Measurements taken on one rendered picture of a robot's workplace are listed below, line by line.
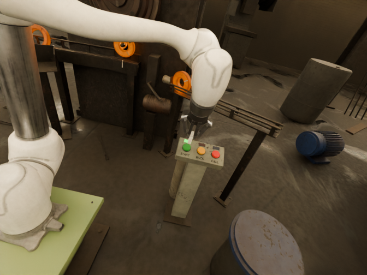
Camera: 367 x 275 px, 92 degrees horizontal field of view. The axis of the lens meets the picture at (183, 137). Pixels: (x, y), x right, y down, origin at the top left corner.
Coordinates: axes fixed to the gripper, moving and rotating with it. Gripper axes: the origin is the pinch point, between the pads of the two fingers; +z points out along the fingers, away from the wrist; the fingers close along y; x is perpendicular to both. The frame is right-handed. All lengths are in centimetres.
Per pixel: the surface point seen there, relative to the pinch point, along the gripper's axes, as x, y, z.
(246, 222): 27.1, -34.4, 17.8
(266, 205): -1, -78, 74
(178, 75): -59, 16, 15
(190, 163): 6.0, -3.5, 14.7
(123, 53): -73, 61, 19
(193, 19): -96, 15, -5
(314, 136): -87, -139, 74
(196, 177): 9.1, -8.9, 23.1
